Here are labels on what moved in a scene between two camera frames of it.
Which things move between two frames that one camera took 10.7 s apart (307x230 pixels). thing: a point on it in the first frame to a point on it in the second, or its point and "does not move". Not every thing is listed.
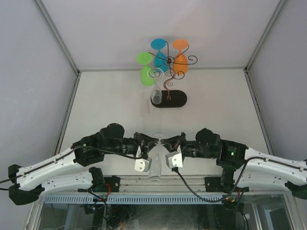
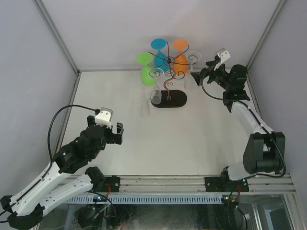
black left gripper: x=142 y=139 to x=116 y=138
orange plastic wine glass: x=180 y=62 does not move
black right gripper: x=175 y=140 to x=210 y=71
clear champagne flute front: x=156 y=73 does not move
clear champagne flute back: x=155 y=171 to x=189 y=82
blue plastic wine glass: x=160 y=60 does not move
